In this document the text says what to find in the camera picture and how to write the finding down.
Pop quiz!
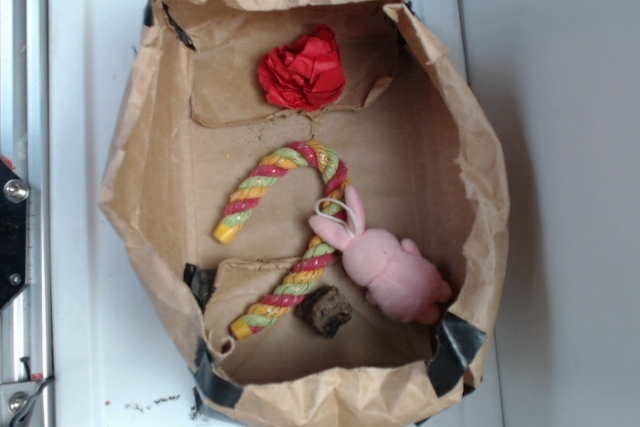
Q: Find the red paper ball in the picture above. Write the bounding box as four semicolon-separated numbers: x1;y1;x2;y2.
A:
257;25;346;112

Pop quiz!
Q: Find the brown paper lined box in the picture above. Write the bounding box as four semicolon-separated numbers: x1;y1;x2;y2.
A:
100;0;510;426

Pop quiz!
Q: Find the pink plush bunny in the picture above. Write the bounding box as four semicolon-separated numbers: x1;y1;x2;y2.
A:
309;186;453;325

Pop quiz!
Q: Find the dark brown rock chunk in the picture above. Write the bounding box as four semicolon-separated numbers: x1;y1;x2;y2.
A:
295;285;353;339

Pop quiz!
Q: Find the striped rope candy cane toy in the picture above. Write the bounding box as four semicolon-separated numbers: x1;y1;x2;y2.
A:
212;141;350;340

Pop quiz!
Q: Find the black metal bracket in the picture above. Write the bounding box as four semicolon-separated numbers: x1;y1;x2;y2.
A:
0;156;30;309

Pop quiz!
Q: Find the aluminium frame rail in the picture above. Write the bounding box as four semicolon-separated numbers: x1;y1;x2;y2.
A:
1;0;55;426

